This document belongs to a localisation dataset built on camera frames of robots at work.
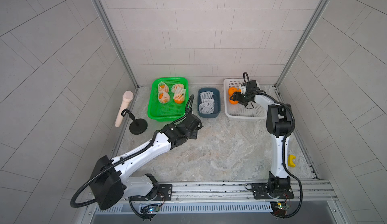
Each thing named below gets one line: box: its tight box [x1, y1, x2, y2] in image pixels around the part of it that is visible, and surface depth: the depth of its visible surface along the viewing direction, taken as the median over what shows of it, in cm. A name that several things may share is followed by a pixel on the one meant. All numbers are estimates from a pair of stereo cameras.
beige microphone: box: [114, 90, 134, 128], surface depth 77 cm
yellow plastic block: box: [288, 154, 297, 168], surface depth 81 cm
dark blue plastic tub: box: [197, 87, 222, 119], surface depth 102 cm
